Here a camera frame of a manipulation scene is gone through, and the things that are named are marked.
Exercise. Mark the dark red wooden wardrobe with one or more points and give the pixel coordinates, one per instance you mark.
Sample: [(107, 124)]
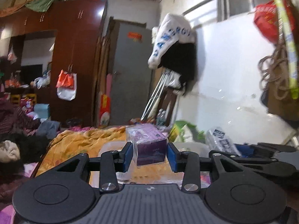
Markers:
[(70, 58)]

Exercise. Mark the beige cloth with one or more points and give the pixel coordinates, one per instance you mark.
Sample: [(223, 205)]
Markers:
[(9, 151)]

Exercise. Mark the dark maroon bedding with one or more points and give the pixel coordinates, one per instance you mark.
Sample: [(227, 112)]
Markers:
[(14, 123)]

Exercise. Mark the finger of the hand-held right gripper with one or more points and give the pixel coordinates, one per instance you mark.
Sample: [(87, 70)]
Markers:
[(268, 165), (276, 147)]

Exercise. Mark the grey door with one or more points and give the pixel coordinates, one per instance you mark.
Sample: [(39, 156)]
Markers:
[(130, 72)]

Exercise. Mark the blue fabric bag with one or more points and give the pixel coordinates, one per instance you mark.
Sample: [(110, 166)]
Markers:
[(244, 149)]

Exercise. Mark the red and yellow printed bag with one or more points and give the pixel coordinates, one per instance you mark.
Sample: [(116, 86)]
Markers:
[(104, 109)]

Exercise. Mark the wooden stool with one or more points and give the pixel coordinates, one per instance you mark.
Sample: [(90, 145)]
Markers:
[(171, 102)]

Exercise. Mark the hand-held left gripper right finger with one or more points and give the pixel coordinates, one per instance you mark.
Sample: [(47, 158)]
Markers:
[(172, 156)]

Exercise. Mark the white and black hooded jacket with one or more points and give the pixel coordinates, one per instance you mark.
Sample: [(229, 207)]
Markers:
[(175, 49)]

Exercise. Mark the metal crutches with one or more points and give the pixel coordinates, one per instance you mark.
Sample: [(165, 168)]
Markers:
[(153, 98)]

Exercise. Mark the green cloth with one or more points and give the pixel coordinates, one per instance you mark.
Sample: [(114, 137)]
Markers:
[(46, 1)]

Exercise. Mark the white plastic lattice basket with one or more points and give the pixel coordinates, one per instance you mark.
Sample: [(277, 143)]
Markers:
[(193, 147)]

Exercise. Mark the light blue box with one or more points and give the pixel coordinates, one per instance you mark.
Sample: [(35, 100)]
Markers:
[(42, 110)]

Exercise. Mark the orange and white plastic bag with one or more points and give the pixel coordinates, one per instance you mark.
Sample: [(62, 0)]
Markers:
[(66, 84)]

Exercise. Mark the orange printed blanket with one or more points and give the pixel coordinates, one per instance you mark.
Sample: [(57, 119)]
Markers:
[(81, 141)]

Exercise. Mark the black fuzzy cloth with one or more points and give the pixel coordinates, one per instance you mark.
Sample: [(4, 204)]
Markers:
[(28, 145)]

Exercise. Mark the green and white bag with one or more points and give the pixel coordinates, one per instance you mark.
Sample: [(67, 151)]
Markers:
[(185, 130)]

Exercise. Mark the plastic-wrapped purple box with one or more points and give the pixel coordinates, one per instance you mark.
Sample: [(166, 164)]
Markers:
[(149, 142)]

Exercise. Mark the blue-grey cloth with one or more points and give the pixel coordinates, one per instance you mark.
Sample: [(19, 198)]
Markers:
[(48, 128)]

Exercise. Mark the plastic water bottle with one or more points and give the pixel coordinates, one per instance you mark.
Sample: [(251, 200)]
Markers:
[(160, 117)]

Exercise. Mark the red plastic bag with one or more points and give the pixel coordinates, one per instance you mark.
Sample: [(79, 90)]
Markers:
[(268, 21)]

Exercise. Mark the window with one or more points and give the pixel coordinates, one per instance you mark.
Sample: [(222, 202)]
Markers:
[(238, 0)]

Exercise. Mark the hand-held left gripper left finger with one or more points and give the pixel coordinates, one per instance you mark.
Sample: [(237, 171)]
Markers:
[(127, 155)]

